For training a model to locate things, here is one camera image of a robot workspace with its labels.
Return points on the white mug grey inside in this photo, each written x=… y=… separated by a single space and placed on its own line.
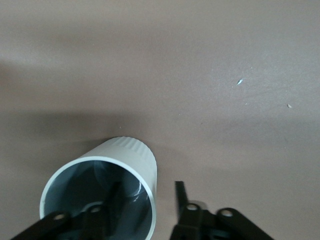
x=125 y=152

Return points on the brown table cover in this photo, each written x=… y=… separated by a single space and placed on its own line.
x=175 y=62

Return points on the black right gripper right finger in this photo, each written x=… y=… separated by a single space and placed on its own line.
x=200 y=225

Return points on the small white scrap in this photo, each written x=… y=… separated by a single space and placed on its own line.
x=289 y=106
x=240 y=81

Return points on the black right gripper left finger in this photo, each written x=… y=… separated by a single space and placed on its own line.
x=75 y=225

